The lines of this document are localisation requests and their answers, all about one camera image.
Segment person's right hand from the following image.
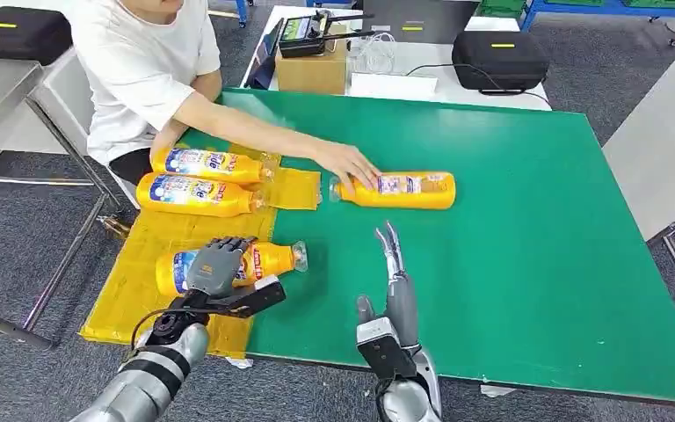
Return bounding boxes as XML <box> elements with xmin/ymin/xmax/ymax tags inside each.
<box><xmin>312</xmin><ymin>141</ymin><xmax>382</xmax><ymax>196</ymax></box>

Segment black remote controller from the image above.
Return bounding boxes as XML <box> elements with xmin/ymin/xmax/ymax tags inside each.
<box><xmin>277</xmin><ymin>10</ymin><xmax>377</xmax><ymax>60</ymax></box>

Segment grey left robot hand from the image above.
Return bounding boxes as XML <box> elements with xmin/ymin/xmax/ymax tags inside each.
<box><xmin>185</xmin><ymin>236</ymin><xmax>258</xmax><ymax>299</ymax></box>

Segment yellow plastic sheet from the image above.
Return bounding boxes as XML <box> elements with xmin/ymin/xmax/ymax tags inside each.
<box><xmin>79</xmin><ymin>142</ymin><xmax>323</xmax><ymax>360</ymax></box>

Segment white flat box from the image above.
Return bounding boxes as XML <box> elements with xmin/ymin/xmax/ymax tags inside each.
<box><xmin>349</xmin><ymin>71</ymin><xmax>439</xmax><ymax>104</ymax></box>

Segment green table mat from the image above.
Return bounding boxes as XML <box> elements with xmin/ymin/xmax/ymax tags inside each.
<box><xmin>177</xmin><ymin>87</ymin><xmax>675</xmax><ymax>408</ymax></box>

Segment pale side table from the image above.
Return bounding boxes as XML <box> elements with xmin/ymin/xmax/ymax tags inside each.
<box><xmin>602</xmin><ymin>25</ymin><xmax>675</xmax><ymax>327</ymax></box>

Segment white table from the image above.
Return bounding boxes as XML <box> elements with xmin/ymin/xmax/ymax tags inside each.
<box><xmin>238</xmin><ymin>4</ymin><xmax>553</xmax><ymax>112</ymax></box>

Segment clear coiled cables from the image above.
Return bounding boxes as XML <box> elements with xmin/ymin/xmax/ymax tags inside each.
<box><xmin>349</xmin><ymin>32</ymin><xmax>398</xmax><ymax>75</ymax></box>

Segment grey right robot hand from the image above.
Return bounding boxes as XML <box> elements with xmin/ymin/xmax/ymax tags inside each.
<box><xmin>356</xmin><ymin>221</ymin><xmax>423</xmax><ymax>351</ymax></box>

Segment blue metal rack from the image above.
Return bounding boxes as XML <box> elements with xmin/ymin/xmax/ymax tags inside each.
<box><xmin>518</xmin><ymin>0</ymin><xmax>675</xmax><ymax>47</ymax></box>

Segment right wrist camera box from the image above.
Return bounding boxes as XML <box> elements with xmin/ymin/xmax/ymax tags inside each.
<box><xmin>356</xmin><ymin>316</ymin><xmax>419</xmax><ymax>383</ymax></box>

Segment person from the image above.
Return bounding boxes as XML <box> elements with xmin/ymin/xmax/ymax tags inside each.
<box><xmin>69</xmin><ymin>0</ymin><xmax>382</xmax><ymax>196</ymax></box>

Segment orange drink bottle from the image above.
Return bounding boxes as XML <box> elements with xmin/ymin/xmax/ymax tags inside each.
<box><xmin>328</xmin><ymin>170</ymin><xmax>457</xmax><ymax>211</ymax></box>
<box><xmin>149</xmin><ymin>145</ymin><xmax>278</xmax><ymax>186</ymax></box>
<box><xmin>134</xmin><ymin>171</ymin><xmax>269</xmax><ymax>219</ymax></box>
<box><xmin>155</xmin><ymin>240</ymin><xmax>309</xmax><ymax>298</ymax></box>

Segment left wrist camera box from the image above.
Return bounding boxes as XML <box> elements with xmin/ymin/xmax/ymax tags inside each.
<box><xmin>214</xmin><ymin>275</ymin><xmax>287</xmax><ymax>320</ymax></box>

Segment dark flat case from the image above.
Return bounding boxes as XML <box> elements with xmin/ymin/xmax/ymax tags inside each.
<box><xmin>363</xmin><ymin>0</ymin><xmax>480</xmax><ymax>46</ymax></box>

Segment dark laptop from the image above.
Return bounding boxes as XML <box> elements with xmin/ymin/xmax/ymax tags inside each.
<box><xmin>243</xmin><ymin>17</ymin><xmax>285</xmax><ymax>92</ymax></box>

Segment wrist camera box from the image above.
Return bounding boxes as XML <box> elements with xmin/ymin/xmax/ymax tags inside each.
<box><xmin>356</xmin><ymin>316</ymin><xmax>419</xmax><ymax>383</ymax></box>
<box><xmin>214</xmin><ymin>275</ymin><xmax>287</xmax><ymax>320</ymax></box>

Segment green plastic crates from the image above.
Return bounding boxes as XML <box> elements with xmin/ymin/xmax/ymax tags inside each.
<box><xmin>475</xmin><ymin>0</ymin><xmax>528</xmax><ymax>19</ymax></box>

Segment black case with yellow mark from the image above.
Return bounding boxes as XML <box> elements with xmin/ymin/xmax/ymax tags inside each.
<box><xmin>0</xmin><ymin>5</ymin><xmax>75</xmax><ymax>68</ymax></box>
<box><xmin>451</xmin><ymin>30</ymin><xmax>551</xmax><ymax>95</ymax></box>

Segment brown cardboard box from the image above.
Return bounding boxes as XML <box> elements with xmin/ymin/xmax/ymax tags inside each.
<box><xmin>274</xmin><ymin>23</ymin><xmax>349</xmax><ymax>97</ymax></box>

